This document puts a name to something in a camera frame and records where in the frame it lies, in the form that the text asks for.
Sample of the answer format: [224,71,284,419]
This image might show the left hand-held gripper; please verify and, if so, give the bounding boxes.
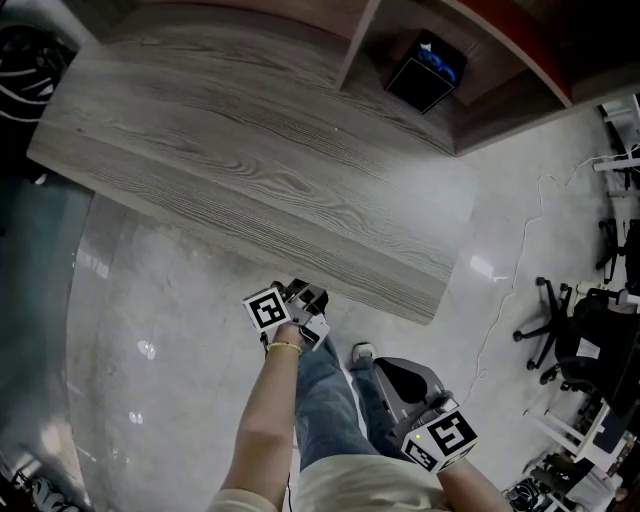
[241,278,332,352]

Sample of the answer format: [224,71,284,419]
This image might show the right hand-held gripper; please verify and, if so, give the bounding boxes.
[373,355,479,475]

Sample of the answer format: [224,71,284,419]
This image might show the person's left forearm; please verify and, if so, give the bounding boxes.
[218,322,307,506]

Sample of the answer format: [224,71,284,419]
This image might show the person's right forearm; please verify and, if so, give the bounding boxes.
[436,457,507,512]

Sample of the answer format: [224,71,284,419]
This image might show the grey wooden desk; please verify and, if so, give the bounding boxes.
[25,22,477,327]

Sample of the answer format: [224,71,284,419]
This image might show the person's blue jeans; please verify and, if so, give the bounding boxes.
[293,333,417,472]

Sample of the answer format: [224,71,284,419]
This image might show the person's cream shirt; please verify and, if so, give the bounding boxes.
[205,452,514,512]

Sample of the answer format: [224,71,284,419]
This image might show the white table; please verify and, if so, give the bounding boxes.
[522,399,632,476]

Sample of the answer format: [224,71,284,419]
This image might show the black office chair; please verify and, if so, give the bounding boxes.
[596,217,640,285]
[512,276,640,417]

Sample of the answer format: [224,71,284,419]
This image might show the black box with blue print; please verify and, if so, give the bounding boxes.
[383,28,470,115]

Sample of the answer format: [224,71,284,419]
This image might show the wooden hutch shelf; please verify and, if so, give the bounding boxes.
[99,0,640,159]

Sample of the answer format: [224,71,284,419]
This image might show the white floor cable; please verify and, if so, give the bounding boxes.
[462,158,601,402]

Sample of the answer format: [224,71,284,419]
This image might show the white table frame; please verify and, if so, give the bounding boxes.
[592,93,640,199]

